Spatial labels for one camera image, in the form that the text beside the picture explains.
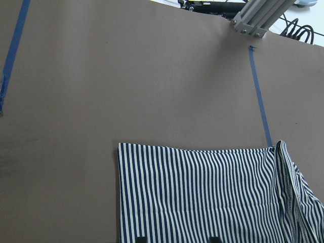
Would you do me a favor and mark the aluminium frame post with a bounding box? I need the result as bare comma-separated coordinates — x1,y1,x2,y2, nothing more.
232,0,295,38

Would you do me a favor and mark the blue white striped polo shirt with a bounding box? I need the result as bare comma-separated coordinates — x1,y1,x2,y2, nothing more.
117,141,323,242

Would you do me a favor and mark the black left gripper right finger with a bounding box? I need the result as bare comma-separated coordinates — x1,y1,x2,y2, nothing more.
209,236,220,243

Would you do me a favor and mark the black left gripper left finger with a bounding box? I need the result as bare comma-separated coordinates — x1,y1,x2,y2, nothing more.
135,236,147,243

